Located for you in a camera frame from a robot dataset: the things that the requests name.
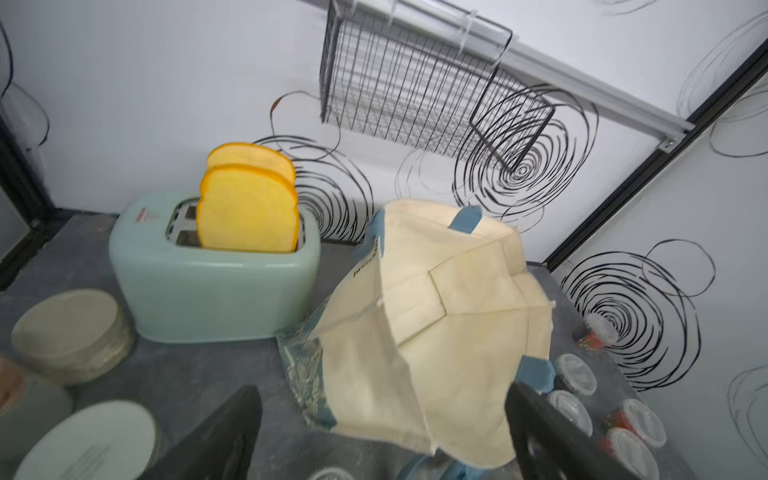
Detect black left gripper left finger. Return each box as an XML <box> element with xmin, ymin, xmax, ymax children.
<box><xmin>140</xmin><ymin>385</ymin><xmax>263</xmax><ymax>479</ymax></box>

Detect black corner frame post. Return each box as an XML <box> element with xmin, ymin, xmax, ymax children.
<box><xmin>1</xmin><ymin>120</ymin><xmax>57</xmax><ymax>290</ymax></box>
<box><xmin>542</xmin><ymin>41</ymin><xmax>767</xmax><ymax>272</ymax></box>

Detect yellow toast slice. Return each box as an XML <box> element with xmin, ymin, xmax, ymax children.
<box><xmin>196</xmin><ymin>164</ymin><xmax>300</xmax><ymax>253</ymax></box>
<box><xmin>206</xmin><ymin>142</ymin><xmax>296</xmax><ymax>184</ymax></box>

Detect black corner frame post right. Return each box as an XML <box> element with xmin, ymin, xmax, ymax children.
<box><xmin>542</xmin><ymin>41</ymin><xmax>767</xmax><ymax>272</ymax></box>

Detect yellow toast slice back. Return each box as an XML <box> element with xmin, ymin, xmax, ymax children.
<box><xmin>206</xmin><ymin>142</ymin><xmax>296</xmax><ymax>184</ymax></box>

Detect clear lid red seed jar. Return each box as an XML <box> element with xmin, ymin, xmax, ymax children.
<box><xmin>546</xmin><ymin>390</ymin><xmax>594</xmax><ymax>437</ymax></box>

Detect dark panda label jar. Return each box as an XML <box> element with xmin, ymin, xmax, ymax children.
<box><xmin>14</xmin><ymin>400</ymin><xmax>163</xmax><ymax>480</ymax></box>

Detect cream canvas bag blue handles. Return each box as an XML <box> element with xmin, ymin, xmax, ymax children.
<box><xmin>278</xmin><ymin>199</ymin><xmax>554</xmax><ymax>469</ymax></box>

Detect black corner frame post left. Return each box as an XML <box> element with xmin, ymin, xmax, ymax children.
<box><xmin>1</xmin><ymin>120</ymin><xmax>57</xmax><ymax>290</ymax></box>

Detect beige lid jar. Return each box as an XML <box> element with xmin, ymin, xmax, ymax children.
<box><xmin>11</xmin><ymin>289</ymin><xmax>135</xmax><ymax>386</ymax></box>

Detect mint green toaster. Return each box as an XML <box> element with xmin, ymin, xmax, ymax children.
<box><xmin>109</xmin><ymin>192</ymin><xmax>321</xmax><ymax>344</ymax></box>

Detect red bee label seed jar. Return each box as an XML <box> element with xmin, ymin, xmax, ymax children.
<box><xmin>572</xmin><ymin>313</ymin><xmax>619</xmax><ymax>350</ymax></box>

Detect yellow toast slice front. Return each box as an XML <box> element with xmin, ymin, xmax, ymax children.
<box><xmin>196</xmin><ymin>164</ymin><xmax>300</xmax><ymax>253</ymax></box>

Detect black wire wall basket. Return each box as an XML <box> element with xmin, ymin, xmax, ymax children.
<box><xmin>319</xmin><ymin>1</ymin><xmax>554</xmax><ymax>170</ymax></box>

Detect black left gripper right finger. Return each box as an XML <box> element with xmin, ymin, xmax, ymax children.
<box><xmin>505</xmin><ymin>382</ymin><xmax>636</xmax><ymax>479</ymax></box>

